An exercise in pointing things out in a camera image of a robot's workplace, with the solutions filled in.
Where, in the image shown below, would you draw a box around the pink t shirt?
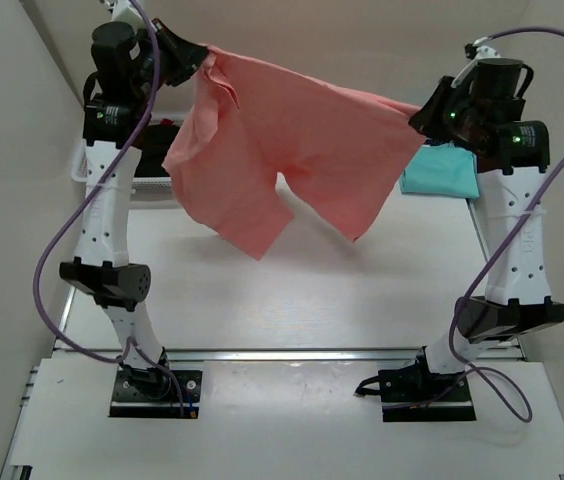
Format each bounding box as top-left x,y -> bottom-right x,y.
163,47 -> 424,259

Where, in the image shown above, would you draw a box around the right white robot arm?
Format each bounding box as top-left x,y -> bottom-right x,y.
355,58 -> 564,405

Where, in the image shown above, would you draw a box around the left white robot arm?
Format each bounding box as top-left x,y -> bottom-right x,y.
59,19 -> 208,402

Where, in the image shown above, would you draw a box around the teal folded t shirt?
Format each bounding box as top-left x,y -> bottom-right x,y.
399,140 -> 480,200

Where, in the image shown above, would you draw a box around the black and red t shirt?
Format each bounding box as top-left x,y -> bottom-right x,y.
134,119 -> 181,179

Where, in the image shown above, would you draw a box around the white plastic basket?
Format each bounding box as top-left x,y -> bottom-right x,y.
70,112 -> 186,197

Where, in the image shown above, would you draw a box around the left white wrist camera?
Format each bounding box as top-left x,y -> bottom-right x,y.
100,0 -> 144,27

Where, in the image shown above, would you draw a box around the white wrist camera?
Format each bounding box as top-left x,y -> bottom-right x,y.
100,0 -> 144,27
457,37 -> 500,82

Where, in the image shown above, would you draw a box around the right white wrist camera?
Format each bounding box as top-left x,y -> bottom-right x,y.
457,37 -> 500,82

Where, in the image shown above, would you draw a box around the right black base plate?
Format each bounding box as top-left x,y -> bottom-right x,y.
354,369 -> 476,423

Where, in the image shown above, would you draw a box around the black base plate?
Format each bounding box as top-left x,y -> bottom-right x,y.
354,369 -> 476,423
109,367 -> 203,420

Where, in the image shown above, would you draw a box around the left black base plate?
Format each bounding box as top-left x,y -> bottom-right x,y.
109,367 -> 203,420

